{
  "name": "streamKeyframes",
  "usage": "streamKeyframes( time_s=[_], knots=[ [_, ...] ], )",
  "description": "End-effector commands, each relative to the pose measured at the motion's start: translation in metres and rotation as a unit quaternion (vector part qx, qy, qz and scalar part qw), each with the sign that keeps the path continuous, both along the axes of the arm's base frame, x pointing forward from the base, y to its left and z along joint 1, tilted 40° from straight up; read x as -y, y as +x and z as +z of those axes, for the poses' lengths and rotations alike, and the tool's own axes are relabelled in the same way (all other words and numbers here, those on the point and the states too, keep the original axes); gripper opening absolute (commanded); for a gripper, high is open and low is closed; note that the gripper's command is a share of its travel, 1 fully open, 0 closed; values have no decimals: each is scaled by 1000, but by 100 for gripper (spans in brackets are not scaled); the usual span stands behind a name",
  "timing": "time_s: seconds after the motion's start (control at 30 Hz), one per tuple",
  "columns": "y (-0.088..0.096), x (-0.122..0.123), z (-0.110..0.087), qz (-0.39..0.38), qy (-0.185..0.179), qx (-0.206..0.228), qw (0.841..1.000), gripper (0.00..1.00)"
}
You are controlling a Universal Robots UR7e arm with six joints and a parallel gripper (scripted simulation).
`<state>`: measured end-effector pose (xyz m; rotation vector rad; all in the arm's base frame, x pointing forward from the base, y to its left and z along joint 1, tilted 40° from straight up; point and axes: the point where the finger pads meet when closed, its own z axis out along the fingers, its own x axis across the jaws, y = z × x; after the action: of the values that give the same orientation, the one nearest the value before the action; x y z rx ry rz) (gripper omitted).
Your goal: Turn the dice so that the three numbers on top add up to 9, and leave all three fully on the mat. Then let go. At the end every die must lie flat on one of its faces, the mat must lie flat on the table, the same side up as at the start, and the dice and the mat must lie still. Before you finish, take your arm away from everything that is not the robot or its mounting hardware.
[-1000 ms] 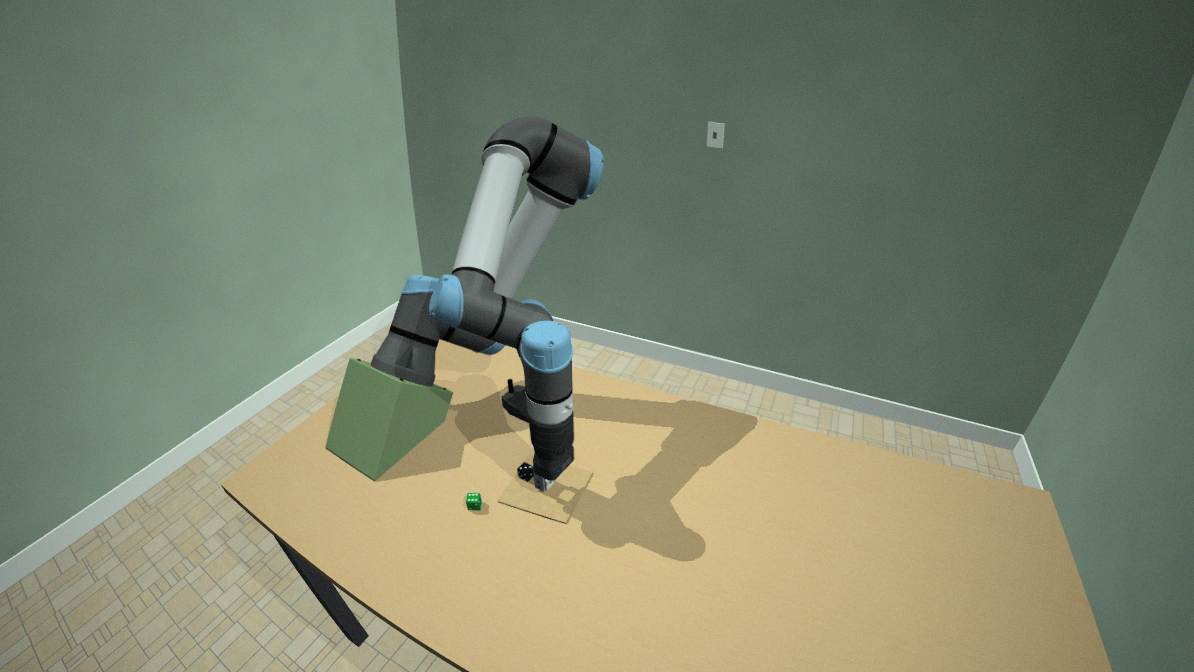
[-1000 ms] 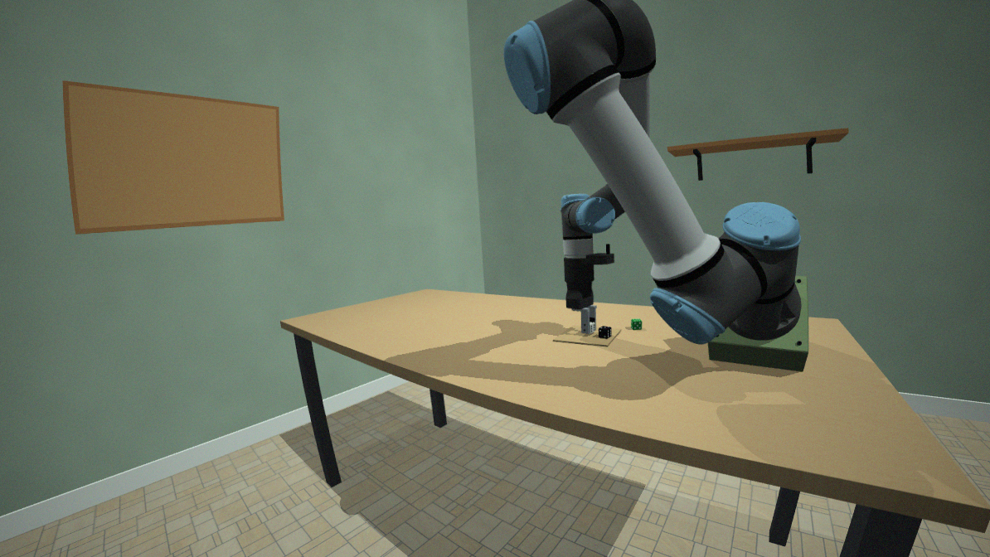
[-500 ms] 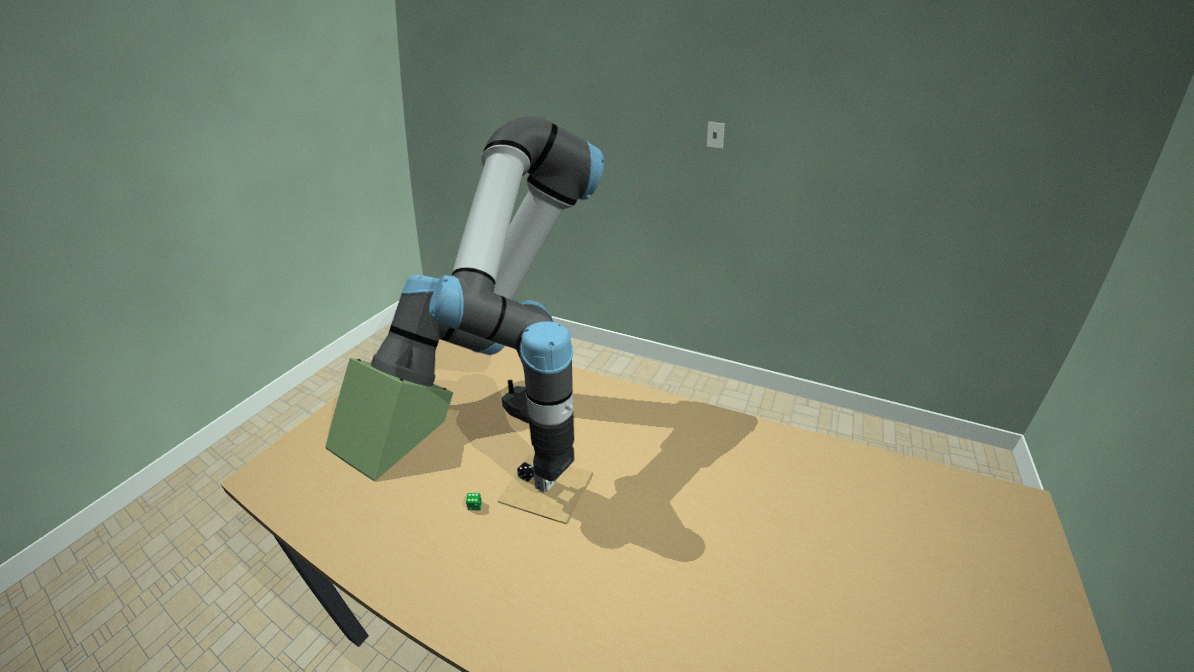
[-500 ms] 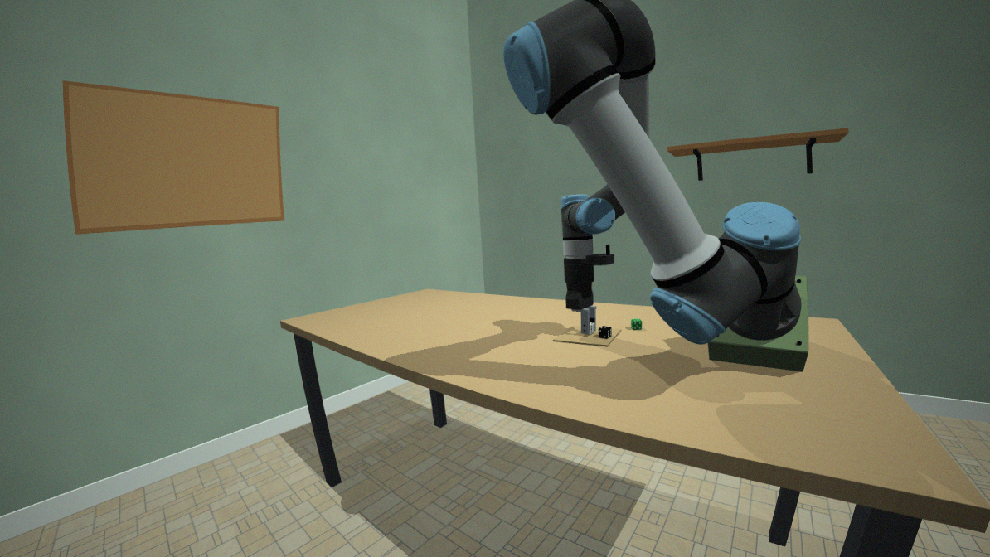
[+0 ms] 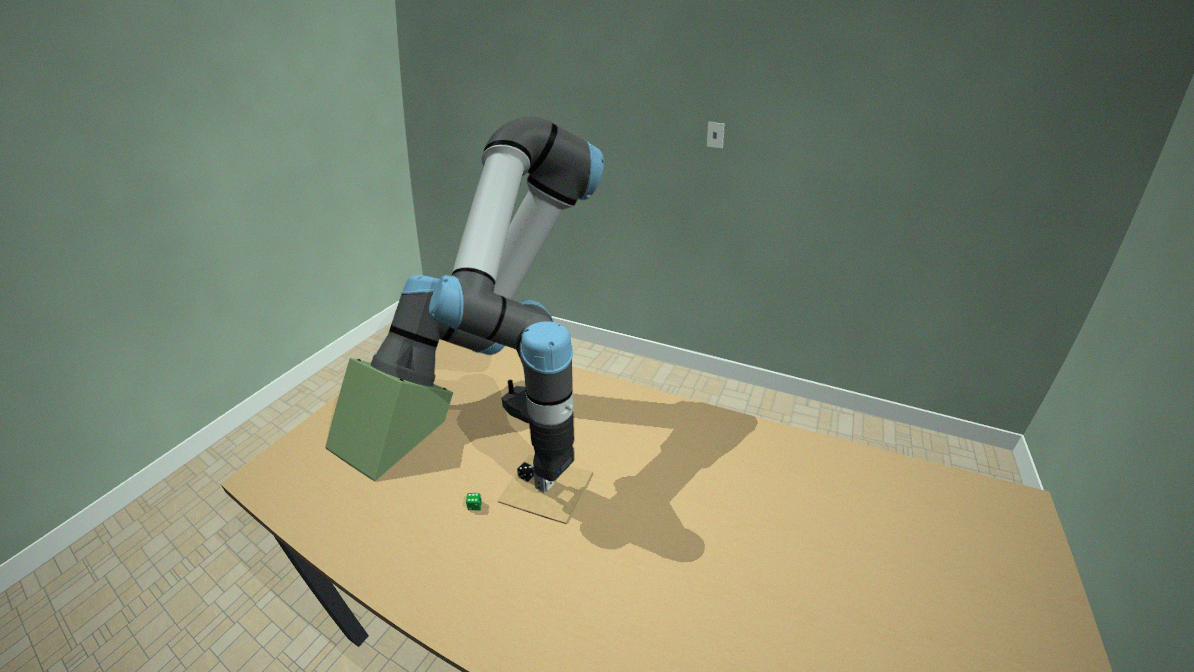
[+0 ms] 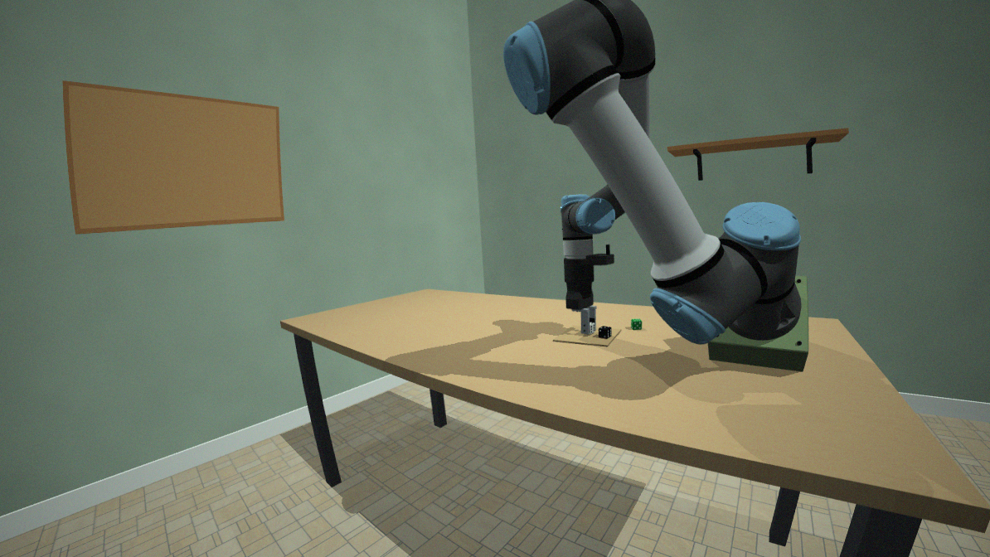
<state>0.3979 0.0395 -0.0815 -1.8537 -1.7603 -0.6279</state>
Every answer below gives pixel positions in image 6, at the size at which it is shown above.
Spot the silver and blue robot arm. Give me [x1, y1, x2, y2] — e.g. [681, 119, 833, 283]
[503, 0, 802, 345]

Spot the tan square mat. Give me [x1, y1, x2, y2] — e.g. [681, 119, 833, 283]
[553, 326, 621, 347]

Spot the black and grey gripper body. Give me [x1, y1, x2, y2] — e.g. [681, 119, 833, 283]
[563, 240, 614, 310]

